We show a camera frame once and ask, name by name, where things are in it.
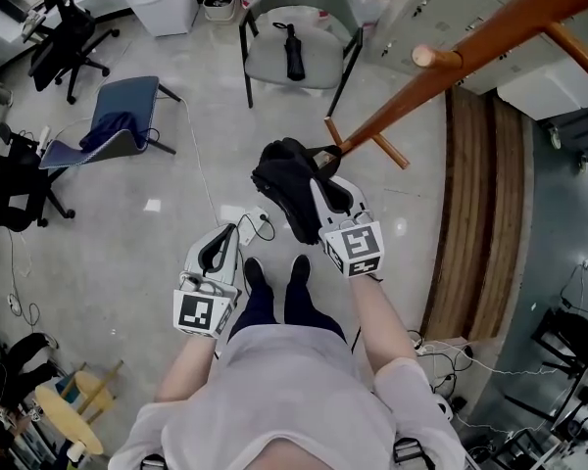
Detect brown wooden platform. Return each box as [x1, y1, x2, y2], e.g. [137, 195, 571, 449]
[417, 84, 536, 343]

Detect person's left black shoe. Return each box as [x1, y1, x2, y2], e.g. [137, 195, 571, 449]
[243, 257, 267, 294]

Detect grey chair with black legs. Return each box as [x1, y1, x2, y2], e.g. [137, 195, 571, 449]
[238, 0, 366, 118]

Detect person's right black shoe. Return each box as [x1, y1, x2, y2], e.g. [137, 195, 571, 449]
[289, 254, 313, 287]

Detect black floor cable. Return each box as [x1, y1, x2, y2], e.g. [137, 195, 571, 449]
[236, 212, 276, 243]

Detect black office chair with headrest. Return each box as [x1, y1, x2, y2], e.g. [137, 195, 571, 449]
[26, 0, 122, 107]

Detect person's black shoe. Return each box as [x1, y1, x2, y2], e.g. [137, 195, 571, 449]
[289, 254, 313, 287]
[243, 257, 267, 294]

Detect yellow round stool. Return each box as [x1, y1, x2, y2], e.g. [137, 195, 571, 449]
[32, 358, 126, 458]

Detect black metal frame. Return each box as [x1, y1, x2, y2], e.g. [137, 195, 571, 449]
[503, 295, 588, 470]

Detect person's right forearm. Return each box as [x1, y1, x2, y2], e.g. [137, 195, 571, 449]
[347, 274, 420, 379]

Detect person's dark trousers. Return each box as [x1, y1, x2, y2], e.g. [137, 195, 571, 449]
[228, 276, 349, 347]

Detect dark blue cloth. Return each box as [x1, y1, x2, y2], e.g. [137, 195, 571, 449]
[78, 111, 144, 154]

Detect white waste bin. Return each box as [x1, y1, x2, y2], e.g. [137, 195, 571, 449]
[202, 0, 242, 24]

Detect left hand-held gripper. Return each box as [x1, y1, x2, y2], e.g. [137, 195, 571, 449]
[172, 223, 243, 343]

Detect black folded umbrella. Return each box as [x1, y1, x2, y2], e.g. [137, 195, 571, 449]
[271, 21, 308, 82]

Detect dark grey wheeled cart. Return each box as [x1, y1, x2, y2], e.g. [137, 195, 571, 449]
[540, 104, 588, 174]

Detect white floor cable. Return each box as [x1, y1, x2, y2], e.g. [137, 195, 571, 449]
[181, 99, 222, 215]

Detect blue padded chair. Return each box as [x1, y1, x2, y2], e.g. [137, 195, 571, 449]
[38, 75, 184, 171]

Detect white foam box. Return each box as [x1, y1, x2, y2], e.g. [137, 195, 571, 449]
[496, 50, 588, 122]

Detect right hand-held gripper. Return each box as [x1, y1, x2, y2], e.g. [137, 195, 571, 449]
[309, 174, 388, 280]

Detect person's white shirt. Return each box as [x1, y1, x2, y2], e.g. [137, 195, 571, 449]
[108, 320, 467, 470]

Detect black bag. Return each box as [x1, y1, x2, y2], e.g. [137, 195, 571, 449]
[250, 136, 345, 247]

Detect grey metal lockers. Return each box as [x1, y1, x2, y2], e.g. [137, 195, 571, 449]
[371, 0, 561, 93]

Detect wooden coat stand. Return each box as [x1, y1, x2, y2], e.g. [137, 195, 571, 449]
[324, 0, 588, 171]

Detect person's left forearm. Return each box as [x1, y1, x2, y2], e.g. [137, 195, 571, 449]
[154, 332, 227, 404]

